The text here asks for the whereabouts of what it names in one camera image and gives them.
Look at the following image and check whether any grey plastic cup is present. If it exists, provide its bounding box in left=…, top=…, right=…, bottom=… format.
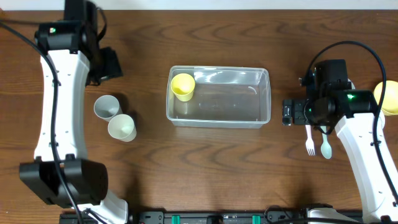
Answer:
left=93, top=95, right=123, bottom=122

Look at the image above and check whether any cream plastic cup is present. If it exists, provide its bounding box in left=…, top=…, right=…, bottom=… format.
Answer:
left=108, top=114, right=137, bottom=142

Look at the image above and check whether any yellow plastic cup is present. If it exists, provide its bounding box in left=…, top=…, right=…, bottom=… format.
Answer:
left=171, top=73, right=196, bottom=102

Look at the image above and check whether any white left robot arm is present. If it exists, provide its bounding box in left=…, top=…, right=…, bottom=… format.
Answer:
left=19, top=0, right=129, bottom=223

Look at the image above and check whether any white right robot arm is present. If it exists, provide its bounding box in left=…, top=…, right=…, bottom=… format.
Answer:
left=282, top=59, right=397, bottom=223

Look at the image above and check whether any clear plastic container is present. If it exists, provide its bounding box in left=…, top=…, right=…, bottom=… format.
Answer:
left=166, top=65, right=271, bottom=129

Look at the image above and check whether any white plastic fork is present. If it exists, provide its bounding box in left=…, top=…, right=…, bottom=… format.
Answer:
left=305, top=125, right=315, bottom=156

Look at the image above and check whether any mint green plastic spoon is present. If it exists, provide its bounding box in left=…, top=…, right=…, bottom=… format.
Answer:
left=321, top=134, right=332, bottom=159

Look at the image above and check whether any yellow plastic bowl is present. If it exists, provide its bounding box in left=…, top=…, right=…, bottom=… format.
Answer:
left=373, top=80, right=398, bottom=116

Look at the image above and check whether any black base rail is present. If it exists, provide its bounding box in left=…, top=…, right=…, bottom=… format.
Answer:
left=58, top=207, right=362, bottom=224

